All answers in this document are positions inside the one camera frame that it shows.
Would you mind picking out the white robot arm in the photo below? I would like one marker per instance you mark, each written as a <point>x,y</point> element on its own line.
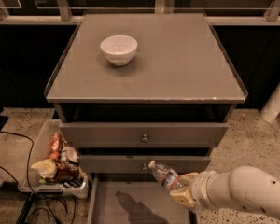
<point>245,175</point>

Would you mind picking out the grey drawer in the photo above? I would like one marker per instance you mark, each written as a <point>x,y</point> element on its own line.
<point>129,134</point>
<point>133,164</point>
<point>134,199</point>

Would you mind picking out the metal window railing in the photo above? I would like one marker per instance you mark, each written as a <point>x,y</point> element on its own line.
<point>217,12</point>

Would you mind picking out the clear plastic storage bin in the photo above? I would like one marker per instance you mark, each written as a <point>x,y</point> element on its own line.
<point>41,150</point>

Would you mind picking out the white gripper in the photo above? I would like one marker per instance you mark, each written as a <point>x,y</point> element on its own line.
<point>200,187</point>

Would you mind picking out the bottom grey drawer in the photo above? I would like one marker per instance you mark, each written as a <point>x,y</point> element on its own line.
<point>134,199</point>

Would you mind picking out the brass top drawer knob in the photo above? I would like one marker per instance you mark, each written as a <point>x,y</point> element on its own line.
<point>144,138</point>

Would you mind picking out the red snack bag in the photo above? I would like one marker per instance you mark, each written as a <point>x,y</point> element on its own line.
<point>56,142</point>

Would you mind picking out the white ceramic bowl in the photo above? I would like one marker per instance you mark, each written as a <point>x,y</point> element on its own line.
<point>119,49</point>

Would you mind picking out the clear plastic water bottle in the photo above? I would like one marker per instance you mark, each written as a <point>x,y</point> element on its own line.
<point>166,176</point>

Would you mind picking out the top grey drawer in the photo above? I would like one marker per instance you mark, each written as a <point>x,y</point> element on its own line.
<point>129,134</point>

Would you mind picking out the brown snack bag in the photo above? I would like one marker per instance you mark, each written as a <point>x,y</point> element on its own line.
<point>66,172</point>

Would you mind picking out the grey drawer cabinet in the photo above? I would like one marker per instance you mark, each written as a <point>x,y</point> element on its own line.
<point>179,73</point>

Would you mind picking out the yellow snack bag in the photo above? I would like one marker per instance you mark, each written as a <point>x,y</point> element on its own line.
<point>46,168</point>

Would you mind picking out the middle grey drawer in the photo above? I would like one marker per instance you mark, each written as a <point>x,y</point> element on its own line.
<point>133,164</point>

